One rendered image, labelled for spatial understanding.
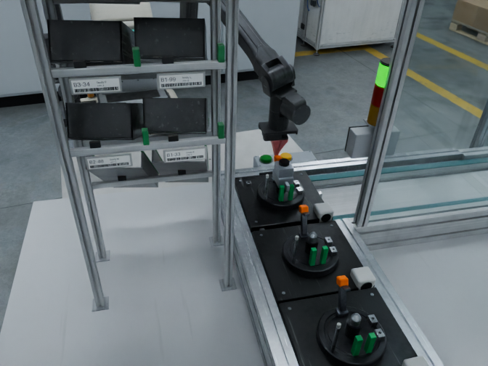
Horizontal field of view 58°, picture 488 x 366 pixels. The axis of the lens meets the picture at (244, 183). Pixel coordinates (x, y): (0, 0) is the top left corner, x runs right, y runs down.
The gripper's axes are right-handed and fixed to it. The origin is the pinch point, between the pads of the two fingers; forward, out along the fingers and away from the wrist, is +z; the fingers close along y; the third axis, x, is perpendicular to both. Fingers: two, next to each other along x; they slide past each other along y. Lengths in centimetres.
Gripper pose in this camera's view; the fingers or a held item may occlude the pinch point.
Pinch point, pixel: (275, 153)
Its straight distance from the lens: 131.6
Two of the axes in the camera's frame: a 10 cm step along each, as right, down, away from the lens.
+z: -0.3, 8.1, 5.9
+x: -2.2, -5.8, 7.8
